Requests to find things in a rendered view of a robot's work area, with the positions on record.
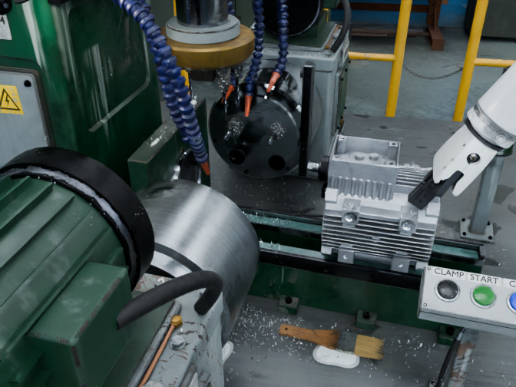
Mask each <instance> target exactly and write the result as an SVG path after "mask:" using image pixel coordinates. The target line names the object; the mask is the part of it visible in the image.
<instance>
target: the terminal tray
mask: <svg viewBox="0 0 516 387"><path fill-rule="evenodd" d="M400 144H401V142H397V141H384V140H376V139H370V138H363V137H350V136H343V135H336V140H335V143H334V145H333V148H332V153H331V155H330V158H329V171H328V185H327V187H329V188H336V189H338V190H339V194H338V195H340V194H341V193H343V194H344V196H347V195H348V194H350V196H351V197H354V196H355V195H357V197H358V198H360V197H361V196H364V198H365V199H367V198H368V197H371V198H372V200H374V199H375V198H378V199H379V200H382V199H385V201H386V202H389V200H392V199H393V194H394V189H395V182H396V178H397V173H398V167H399V151H400ZM353 151H354V152H353ZM346 154H347V155H346ZM350 154H351V155H350ZM366 154H367V155H366ZM383 156H384V158H385V160H383V159H382V157H383ZM348 159H350V160H348ZM386 159H387V160H388V161H387V160H386ZM392 159H393V160H392ZM379 161H380V162H379ZM384 161H386V162H387V164H385V165H384V163H385V162H384ZM381 162H382V163H383V164H382V163H381Z"/></svg>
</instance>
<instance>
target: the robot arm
mask: <svg viewBox="0 0 516 387"><path fill-rule="evenodd" d="M467 115H468V116H467V117H466V118H465V125H464V126H462V127H461V128H460V129H459V130H458V131H457V132H456V133H455V134H454V135H453V136H452V137H450V138H449V139H448V140H447V141H446V142H445V144H444V145H443V146H442V147H441V148H440V149H439V150H438V152H437V153H436V154H435V156H434V162H433V168H432V169H431V171H430V172H429V173H428V174H427V175H426V176H425V178H424V179H423V181H424V182H423V181H421V182H420V183H419V184H418V185H417V187H416V188H415V189H414V190H413V191H412V192H411V193H410V194H409V195H408V202H409V203H411V204H412V205H414V206H415V207H417V208H419V209H420V210H422V209H424V208H425V207H426V206H427V205H428V204H429V203H430V202H431V201H432V200H433V199H434V198H435V197H437V196H438V197H440V198H441V197H442V196H443V195H444V194H445V192H446V191H447V190H448V189H449V188H450V187H452V194H453V195H454V196H458V195H459V194H460V193H461V192H462V191H463V190H464V189H465V188H466V187H467V186H468V185H469V184H470V183H471V182H472V181H473V180H474V179H475V178H476V177H477V176H478V175H479V174H480V173H481V172H482V171H483V170H484V169H485V167H486V166H487V165H488V164H489V162H490V161H491V160H492V158H493V157H494V156H495V155H496V153H497V151H502V150H503V149H504V148H509V147H510V146H511V145H512V144H513V143H514V142H515V141H516V62H515V63H514V64H513V65H512V66H511V67H510V68H509V69H508V70H507V71H506V72H505V73H504V74H503V75H502V76H501V77H500V78H499V79H498V80H497V81H496V82H495V83H494V84H493V85H492V86H491V88H490V89H489V90H488V91H487V92H486V93H485V94H484V95H483V96H482V97H481V98H480V99H479V101H477V103H476V104H475V105H474V106H473V107H472V108H471V109H470V110H469V111H468V113H467Z"/></svg>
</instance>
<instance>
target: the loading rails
mask: <svg viewBox="0 0 516 387"><path fill-rule="evenodd" d="M237 206H238V207H239V208H240V209H241V210H242V211H244V213H245V214H246V216H247V215H248V217H249V218H248V219H249V220H251V221H250V222H251V224H252V225H253V228H254V230H255V231H256V235H257V237H258V240H259V242H260V238H261V240H262V242H261V243H260V264H259V267H258V270H257V272H256V275H255V277H254V279H253V282H252V284H251V286H250V289H249V291H248V293H247V295H251V296H258V297H263V298H267V299H274V300H279V302H278V305H277V311H278V312H280V313H287V314H291V315H296V313H297V310H298V307H299V305H302V306H310V307H314V308H318V309H325V310H329V311H333V312H338V313H345V314H349V315H354V316H356V324H355V327H356V328H360V329H367V330H372V331H375V325H376V320H381V321H385V322H389V323H396V324H400V325H405V326H412V327H416V328H420V329H427V330H431V331H436V332H438V344H441V345H445V346H451V345H452V343H453V341H454V339H455V337H456V335H457V334H458V331H459V329H460V326H454V325H450V324H446V323H442V322H434V321H430V320H426V319H419V318H417V312H418V298H419V291H420V284H421V277H422V273H423V271H422V270H415V266H413V265H409V268H408V272H407V273H403V272H399V271H394V270H390V266H391V265H387V264H381V263H373V262H368V261H362V260H355V261H354V263H353V264H351V263H342V262H338V261H337V257H338V253H332V255H331V256H327V255H322V254H321V253H320V250H321V246H322V226H323V219H322V218H317V217H308V216H303V215H297V214H292V213H283V212H278V211H272V210H264V209H258V208H253V207H244V206H239V205H237ZM256 213H257V216H258V218H257V217H256ZM250 214H252V217H253V219H251V218H252V217H251V215H250ZM260 214H261V216H262V217H260ZM263 214H264V216H263ZM269 218H270V219H272V220H270V219H269ZM277 218H278V219H277ZM280 218H281V219H280ZM288 218H289V219H288ZM261 219H262V220H263V221H265V222H263V221H262V220H261ZM276 219H277V220H278V221H279V223H278V221H277V220H276ZM286 219H287V220H286ZM273 220H274V221H275V220H276V221H275V223H273ZM283 220H284V221H285V222H282V223H281V222H280V221H283ZM257 221H258V222H259V223H258V222H257ZM286 221H289V222H286ZM283 223H284V225H283ZM280 224H281V225H280ZM274 225H275V226H274ZM271 241H272V242H271ZM268 244H269V245H268ZM271 244H272V245H273V247H272V249H270V248H271V246H272V245H271ZM274 244H275V245H274ZM278 244H280V245H278ZM262 245H263V246H262ZM267 248H269V249H267ZM278 248H281V249H280V250H278ZM485 257H486V254H485V245H484V244H482V243H473V242H468V241H463V240H453V239H449V238H443V237H438V236H435V239H434V243H433V247H432V252H431V255H430V257H429V261H428V266H437V267H441V268H446V269H451V270H459V271H464V272H469V273H477V274H481V270H482V267H483V265H484V261H485Z"/></svg>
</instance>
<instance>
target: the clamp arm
mask: <svg viewBox="0 0 516 387"><path fill-rule="evenodd" d="M315 67H316V63H315V62H314V61H306V62H305V64H304V65H303V69H302V70H301V72H300V77H301V78H303V89H302V105H301V122H300V138H299V140H298V141H297V147H299V173H298V175H299V176H300V177H307V175H308V173H309V172H312V171H311V170H312V167H309V165H311V166H312V164H313V162H310V148H311V133H312V120H313V94H314V81H315ZM308 169H309V171H308Z"/></svg>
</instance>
